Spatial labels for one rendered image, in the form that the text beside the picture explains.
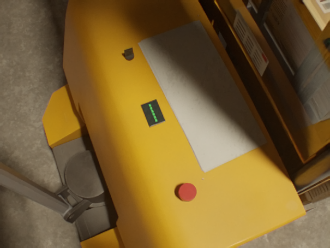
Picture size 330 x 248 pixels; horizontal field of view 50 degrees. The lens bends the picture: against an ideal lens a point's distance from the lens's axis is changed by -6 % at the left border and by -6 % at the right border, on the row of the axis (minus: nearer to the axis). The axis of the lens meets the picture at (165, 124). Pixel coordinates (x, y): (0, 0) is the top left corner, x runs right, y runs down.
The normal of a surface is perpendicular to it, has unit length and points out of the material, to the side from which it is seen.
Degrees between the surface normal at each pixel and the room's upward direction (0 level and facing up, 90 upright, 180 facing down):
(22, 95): 0
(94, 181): 0
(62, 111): 22
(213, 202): 0
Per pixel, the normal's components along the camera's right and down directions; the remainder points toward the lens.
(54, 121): -0.35, -0.19
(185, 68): 0.00, -0.34
